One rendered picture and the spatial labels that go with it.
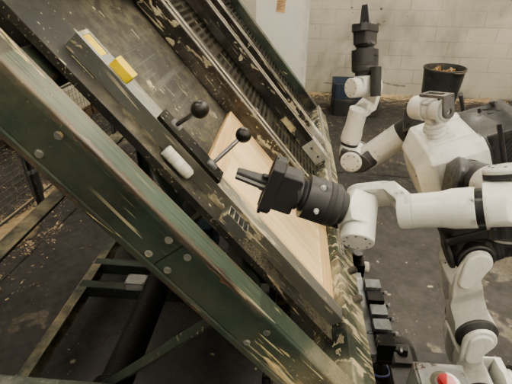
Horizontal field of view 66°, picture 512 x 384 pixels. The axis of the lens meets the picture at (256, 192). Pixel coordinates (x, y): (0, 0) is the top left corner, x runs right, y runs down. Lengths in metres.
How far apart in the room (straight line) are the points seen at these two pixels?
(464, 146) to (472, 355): 0.82
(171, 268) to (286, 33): 4.33
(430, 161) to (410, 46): 5.37
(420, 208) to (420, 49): 5.79
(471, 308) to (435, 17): 5.27
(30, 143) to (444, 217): 0.69
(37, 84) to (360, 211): 0.58
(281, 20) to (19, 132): 4.35
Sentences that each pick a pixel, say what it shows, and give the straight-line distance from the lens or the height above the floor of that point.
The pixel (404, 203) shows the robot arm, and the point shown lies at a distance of 0.77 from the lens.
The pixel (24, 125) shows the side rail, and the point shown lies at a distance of 0.72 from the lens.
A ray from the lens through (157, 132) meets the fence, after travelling 0.90.
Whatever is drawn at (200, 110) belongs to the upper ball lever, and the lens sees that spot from 0.81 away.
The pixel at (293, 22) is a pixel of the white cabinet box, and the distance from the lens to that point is 4.91.
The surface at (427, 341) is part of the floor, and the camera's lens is 2.46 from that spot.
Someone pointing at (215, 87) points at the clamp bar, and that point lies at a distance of 1.35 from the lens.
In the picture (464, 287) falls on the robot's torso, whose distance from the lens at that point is 1.47.
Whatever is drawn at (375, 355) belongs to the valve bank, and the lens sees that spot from 1.35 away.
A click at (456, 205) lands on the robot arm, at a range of 0.75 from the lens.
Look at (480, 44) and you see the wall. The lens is 6.70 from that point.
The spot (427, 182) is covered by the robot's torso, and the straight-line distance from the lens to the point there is 1.17.
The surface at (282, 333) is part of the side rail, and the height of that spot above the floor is 1.13.
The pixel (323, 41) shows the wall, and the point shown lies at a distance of 6.34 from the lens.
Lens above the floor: 1.76
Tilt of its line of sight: 30 degrees down
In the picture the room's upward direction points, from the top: straight up
